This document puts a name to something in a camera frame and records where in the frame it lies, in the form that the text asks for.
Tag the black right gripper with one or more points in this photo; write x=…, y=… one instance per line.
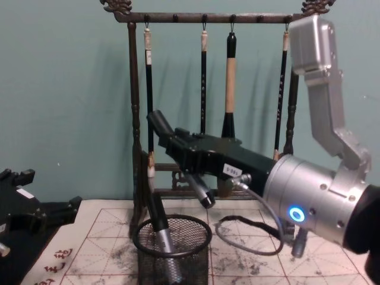
x=237, y=157

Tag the black brush with white label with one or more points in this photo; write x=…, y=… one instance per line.
x=149, y=98

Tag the dark wooden brush rack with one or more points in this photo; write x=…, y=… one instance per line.
x=133, y=89

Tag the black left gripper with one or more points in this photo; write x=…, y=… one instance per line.
x=20, y=210

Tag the grey and black pen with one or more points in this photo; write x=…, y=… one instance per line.
x=161, y=225
x=203, y=193

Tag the thick tan and black brush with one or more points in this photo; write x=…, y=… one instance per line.
x=231, y=83

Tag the white felt mat red grid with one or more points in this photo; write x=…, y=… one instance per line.
x=252, y=267

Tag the thin black brush cream cap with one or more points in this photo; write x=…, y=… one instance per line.
x=203, y=89
x=281, y=89

